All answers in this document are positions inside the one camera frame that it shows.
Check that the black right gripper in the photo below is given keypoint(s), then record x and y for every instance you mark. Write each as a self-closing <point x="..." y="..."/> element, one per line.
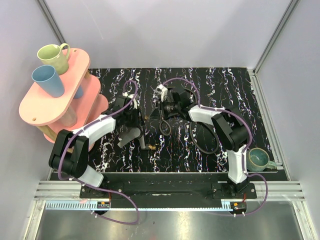
<point x="165" y="114"/>

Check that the grey faucet with brass fittings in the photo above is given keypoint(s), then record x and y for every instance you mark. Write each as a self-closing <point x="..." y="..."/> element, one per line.
<point x="135" y="129"/>

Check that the black marble pattern mat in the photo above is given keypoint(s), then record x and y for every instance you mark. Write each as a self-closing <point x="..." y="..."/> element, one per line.
<point x="178" y="145"/>

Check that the aluminium frame rail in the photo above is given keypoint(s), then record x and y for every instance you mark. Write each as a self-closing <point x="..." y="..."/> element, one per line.
<point x="68" y="195"/>

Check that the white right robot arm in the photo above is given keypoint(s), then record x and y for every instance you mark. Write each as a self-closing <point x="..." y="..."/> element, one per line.
<point x="230" y="129"/>

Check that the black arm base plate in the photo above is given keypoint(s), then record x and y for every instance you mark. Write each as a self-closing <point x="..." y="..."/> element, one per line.
<point x="206" y="189"/>

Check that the pink two-tier wooden shelf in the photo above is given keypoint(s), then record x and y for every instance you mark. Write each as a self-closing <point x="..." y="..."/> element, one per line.
<point x="39" y="109"/>

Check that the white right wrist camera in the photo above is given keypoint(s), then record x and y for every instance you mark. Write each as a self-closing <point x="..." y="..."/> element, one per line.
<point x="162" y="92"/>

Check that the teal ceramic mug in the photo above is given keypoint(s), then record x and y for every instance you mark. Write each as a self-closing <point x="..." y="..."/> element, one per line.
<point x="258" y="160"/>

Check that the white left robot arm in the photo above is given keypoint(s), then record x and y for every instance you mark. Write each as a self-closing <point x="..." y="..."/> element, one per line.
<point x="70" y="153"/>

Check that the blue plastic cup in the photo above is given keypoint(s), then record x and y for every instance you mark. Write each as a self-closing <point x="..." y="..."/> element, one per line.
<point x="48" y="79"/>
<point x="79" y="93"/>

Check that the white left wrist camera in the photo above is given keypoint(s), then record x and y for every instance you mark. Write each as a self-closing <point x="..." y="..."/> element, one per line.
<point x="134" y="104"/>

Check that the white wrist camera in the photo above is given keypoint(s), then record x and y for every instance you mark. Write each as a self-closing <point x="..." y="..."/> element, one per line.
<point x="162" y="92"/>
<point x="134" y="104"/>

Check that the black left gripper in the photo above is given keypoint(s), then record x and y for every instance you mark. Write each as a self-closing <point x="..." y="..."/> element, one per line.
<point x="139" y="116"/>

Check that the green ceramic mug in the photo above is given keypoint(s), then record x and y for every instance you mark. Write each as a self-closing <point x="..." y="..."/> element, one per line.
<point x="56" y="56"/>

